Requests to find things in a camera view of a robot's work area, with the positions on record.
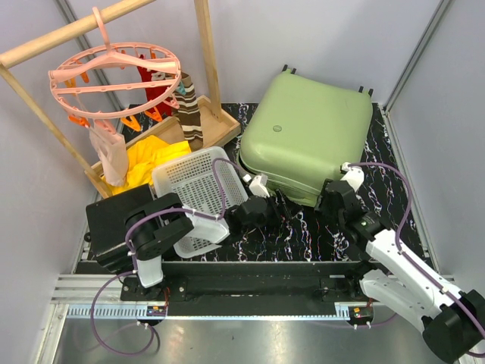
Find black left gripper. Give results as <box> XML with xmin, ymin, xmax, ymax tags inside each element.
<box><xmin>242</xmin><ymin>188</ymin><xmax>302</xmax><ymax>235</ymax></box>

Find green hard-shell suitcase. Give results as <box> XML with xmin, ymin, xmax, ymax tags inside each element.
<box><xmin>237</xmin><ymin>70</ymin><xmax>374</xmax><ymax>206</ymax></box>

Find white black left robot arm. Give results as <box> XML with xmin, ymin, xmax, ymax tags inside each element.
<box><xmin>124</xmin><ymin>190</ymin><xmax>301</xmax><ymax>300</ymax></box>

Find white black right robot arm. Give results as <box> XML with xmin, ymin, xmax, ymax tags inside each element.
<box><xmin>314</xmin><ymin>179</ymin><xmax>484</xmax><ymax>363</ymax></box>

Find white plastic mesh basket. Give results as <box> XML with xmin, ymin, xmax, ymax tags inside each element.
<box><xmin>152</xmin><ymin>146</ymin><xmax>248</xmax><ymax>259</ymax></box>

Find wooden clothes rack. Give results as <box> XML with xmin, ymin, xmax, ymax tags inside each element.
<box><xmin>1</xmin><ymin>1</ymin><xmax>241</xmax><ymax>198</ymax></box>

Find brown striped sock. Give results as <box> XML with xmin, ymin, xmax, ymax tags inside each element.
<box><xmin>173</xmin><ymin>72</ymin><xmax>204</xmax><ymax>152</ymax></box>

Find yellow shorts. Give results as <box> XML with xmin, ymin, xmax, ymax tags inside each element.
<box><xmin>108</xmin><ymin>135</ymin><xmax>191</xmax><ymax>195</ymax></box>

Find teal clothespin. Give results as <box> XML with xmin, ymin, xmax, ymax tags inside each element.
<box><xmin>176</xmin><ymin>83</ymin><xmax>186</xmax><ymax>96</ymax></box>

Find orange clothespin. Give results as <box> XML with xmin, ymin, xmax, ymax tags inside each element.
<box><xmin>120</xmin><ymin>115</ymin><xmax>142</xmax><ymax>132</ymax></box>

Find red garment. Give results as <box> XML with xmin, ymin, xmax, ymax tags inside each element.
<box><xmin>137</xmin><ymin>67</ymin><xmax>172</xmax><ymax>121</ymax></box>

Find black box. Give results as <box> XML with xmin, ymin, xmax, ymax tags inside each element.
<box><xmin>86</xmin><ymin>184</ymin><xmax>154</xmax><ymax>274</ymax></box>

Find pale pink garment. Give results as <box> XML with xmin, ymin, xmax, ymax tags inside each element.
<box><xmin>89</xmin><ymin>124</ymin><xmax>129</xmax><ymax>187</ymax></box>

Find pink round clip hanger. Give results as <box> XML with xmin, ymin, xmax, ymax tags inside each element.
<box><xmin>48</xmin><ymin>8</ymin><xmax>182</xmax><ymax>127</ymax></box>

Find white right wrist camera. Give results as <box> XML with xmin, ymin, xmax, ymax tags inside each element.
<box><xmin>340</xmin><ymin>162</ymin><xmax>365</xmax><ymax>193</ymax></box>

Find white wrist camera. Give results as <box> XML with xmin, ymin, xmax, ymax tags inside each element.
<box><xmin>242</xmin><ymin>174</ymin><xmax>270</xmax><ymax>198</ymax></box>
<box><xmin>340</xmin><ymin>162</ymin><xmax>365</xmax><ymax>193</ymax></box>

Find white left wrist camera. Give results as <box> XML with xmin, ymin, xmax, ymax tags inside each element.
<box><xmin>242</xmin><ymin>174</ymin><xmax>270</xmax><ymax>198</ymax></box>

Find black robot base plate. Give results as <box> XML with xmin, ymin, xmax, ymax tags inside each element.
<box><xmin>74</xmin><ymin>259</ymin><xmax>425</xmax><ymax>319</ymax></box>

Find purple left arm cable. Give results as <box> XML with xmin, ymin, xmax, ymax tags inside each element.
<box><xmin>89</xmin><ymin>157</ymin><xmax>251</xmax><ymax>356</ymax></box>

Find aluminium frame rail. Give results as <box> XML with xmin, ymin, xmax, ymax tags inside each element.
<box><xmin>33</xmin><ymin>272</ymin><xmax>478</xmax><ymax>364</ymax></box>

